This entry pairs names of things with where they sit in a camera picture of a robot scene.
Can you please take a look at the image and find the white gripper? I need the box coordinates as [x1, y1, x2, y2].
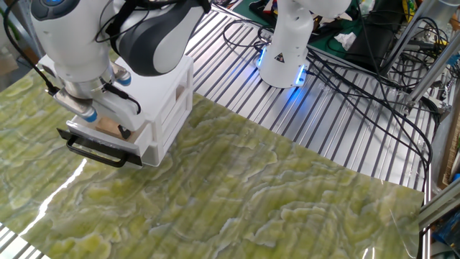
[91, 89, 147, 141]

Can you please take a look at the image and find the light wooden cube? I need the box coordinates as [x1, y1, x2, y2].
[94, 116, 124, 140]

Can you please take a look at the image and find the silver wrist box blue cap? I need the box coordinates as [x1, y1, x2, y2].
[52, 87, 98, 124]
[109, 62, 133, 88]

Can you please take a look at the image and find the green marble pattern mat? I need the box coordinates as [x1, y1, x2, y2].
[0, 68, 426, 259]

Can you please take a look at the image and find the green desk mat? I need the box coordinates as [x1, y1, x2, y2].
[235, 0, 366, 58]

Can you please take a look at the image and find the crumpled white tissue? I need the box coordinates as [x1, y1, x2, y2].
[333, 31, 357, 52]

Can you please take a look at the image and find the black case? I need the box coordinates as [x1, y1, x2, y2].
[346, 0, 402, 71]

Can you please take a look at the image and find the yellow tool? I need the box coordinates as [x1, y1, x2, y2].
[401, 0, 418, 23]

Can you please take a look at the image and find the brown woven board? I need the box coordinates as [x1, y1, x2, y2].
[441, 118, 460, 190]

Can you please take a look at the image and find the blue plastic item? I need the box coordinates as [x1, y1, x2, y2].
[433, 208, 460, 246]

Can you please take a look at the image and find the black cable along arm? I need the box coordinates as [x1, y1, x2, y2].
[2, 0, 213, 115]

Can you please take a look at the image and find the black velcro strap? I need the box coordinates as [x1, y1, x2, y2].
[106, 0, 144, 40]

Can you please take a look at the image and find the aluminium post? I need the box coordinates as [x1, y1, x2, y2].
[382, 0, 452, 71]
[404, 37, 460, 106]

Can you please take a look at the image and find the aluminium frame rail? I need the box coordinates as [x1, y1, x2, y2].
[418, 186, 460, 232]

